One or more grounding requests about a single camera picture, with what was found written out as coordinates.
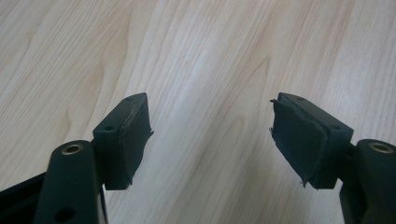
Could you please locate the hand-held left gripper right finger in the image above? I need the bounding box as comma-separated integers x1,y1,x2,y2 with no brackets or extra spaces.
268,91,355,190

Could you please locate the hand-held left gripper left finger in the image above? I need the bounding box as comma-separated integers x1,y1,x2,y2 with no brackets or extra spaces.
92,91,155,191

